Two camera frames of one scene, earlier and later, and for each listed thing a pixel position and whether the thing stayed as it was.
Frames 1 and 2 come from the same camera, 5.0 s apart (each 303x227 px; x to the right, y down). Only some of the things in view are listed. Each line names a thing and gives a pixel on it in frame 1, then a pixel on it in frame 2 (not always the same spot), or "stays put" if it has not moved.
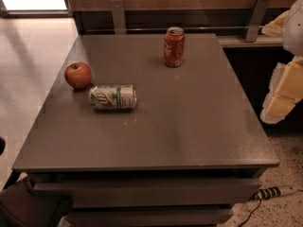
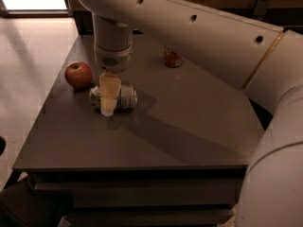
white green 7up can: [113, 97] stays put
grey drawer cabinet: [191, 152] stays put
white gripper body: [294, 28] to [114, 59]
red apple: [78, 75] stays put
